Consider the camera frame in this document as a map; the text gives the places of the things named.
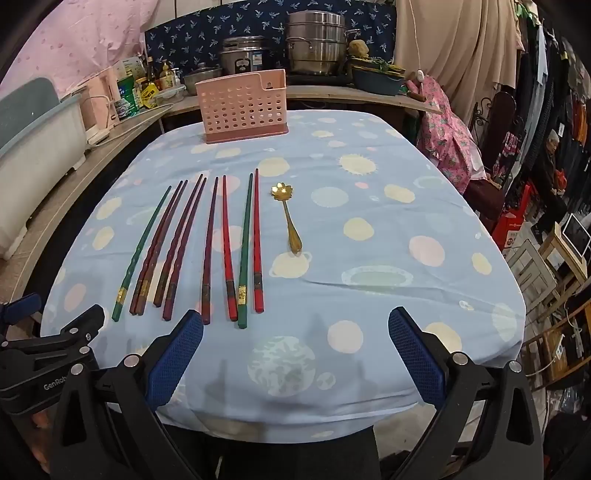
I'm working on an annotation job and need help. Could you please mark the stainless steel steamer pot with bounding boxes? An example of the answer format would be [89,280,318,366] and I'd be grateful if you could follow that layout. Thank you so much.
[284,10,349,77]

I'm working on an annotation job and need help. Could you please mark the white power cable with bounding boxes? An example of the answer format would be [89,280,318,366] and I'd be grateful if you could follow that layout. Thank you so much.
[85,95,114,146]

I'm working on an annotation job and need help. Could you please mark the green chopstick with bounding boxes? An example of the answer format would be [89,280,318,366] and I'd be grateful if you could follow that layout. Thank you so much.
[112,185,172,322]
[238,172,254,330]

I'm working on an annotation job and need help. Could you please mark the white bin with blue rim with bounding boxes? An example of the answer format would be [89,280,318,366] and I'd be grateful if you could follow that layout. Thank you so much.
[0,78,88,259]

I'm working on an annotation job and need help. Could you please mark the beige curtain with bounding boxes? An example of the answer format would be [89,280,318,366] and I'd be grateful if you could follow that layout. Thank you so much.
[394,0,525,125]

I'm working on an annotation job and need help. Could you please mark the grey kitchen counter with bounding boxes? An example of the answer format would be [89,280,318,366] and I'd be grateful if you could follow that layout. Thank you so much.
[175,85,444,116]

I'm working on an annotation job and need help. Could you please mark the green tin can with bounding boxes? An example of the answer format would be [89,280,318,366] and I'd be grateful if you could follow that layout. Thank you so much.
[115,76,141,121]

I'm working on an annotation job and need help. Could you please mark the pink floral cloth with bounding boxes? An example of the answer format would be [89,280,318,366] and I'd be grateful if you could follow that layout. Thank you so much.
[411,76,485,195]

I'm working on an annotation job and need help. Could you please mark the white cord with switch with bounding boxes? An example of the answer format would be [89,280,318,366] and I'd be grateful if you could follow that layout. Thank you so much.
[409,0,428,86]

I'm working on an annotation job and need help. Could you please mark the navy printed cloth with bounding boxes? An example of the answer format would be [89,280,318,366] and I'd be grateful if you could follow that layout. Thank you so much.
[144,0,398,88]

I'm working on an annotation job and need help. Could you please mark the white carton box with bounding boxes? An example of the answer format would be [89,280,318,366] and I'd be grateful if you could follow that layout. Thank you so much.
[113,56,146,81]

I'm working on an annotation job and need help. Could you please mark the blue planet-print tablecloth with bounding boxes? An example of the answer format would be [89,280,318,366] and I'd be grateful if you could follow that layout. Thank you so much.
[41,109,527,444]

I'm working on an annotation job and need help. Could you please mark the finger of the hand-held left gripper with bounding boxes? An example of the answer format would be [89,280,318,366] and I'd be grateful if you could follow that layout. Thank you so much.
[0,292,43,326]
[0,305,106,370]

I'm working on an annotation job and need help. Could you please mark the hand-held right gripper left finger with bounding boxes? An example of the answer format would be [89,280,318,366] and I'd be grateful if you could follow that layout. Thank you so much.
[51,310,204,480]

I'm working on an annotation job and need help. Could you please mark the clear food container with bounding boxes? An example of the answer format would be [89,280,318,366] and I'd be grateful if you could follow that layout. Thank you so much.
[154,85,185,104]

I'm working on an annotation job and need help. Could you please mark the hanging dark clothes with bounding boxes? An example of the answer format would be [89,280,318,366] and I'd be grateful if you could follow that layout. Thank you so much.
[512,0,591,185]

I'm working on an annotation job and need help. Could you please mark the gold flower spoon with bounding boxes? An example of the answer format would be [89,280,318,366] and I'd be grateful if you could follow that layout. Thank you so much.
[270,182,303,256]

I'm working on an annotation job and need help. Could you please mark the small pot with glass lid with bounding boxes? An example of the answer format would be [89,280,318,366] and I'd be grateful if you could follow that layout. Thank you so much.
[183,65,225,95]

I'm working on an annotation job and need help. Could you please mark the wooden stool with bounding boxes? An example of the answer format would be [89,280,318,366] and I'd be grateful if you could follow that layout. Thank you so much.
[538,212,591,301]

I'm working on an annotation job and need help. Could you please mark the stainless steel rice cooker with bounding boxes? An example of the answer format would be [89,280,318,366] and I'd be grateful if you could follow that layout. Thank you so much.
[219,36,278,75]

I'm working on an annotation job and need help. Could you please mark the dark metal chair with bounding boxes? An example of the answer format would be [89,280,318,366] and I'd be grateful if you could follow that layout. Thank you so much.
[468,90,518,232]

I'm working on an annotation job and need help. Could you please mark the wood-grain side counter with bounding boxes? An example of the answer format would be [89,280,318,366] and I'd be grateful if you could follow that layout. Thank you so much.
[9,104,174,296]

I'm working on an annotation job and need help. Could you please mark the pink spotted curtain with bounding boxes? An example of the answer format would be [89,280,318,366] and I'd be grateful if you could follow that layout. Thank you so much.
[9,0,162,112]

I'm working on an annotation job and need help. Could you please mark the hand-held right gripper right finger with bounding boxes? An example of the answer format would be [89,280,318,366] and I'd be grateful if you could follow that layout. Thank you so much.
[388,307,546,480]

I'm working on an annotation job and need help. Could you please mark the blue bowl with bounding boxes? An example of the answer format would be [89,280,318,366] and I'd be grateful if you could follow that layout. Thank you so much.
[353,69,407,96]

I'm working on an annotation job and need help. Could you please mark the yellow soap pump bottle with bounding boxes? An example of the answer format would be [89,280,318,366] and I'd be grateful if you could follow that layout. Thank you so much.
[158,60,178,90]

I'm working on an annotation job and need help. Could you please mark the red chopstick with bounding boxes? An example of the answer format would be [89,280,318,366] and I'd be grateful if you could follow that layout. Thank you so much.
[253,168,264,313]
[222,174,239,322]

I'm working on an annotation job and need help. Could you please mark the pink perforated utensil basket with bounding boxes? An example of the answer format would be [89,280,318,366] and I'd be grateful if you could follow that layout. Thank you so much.
[195,69,288,145]

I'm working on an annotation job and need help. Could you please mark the maroon chopstick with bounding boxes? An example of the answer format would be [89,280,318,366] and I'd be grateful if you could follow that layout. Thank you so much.
[153,174,205,308]
[201,176,219,326]
[129,180,184,317]
[162,177,208,322]
[137,179,189,317]

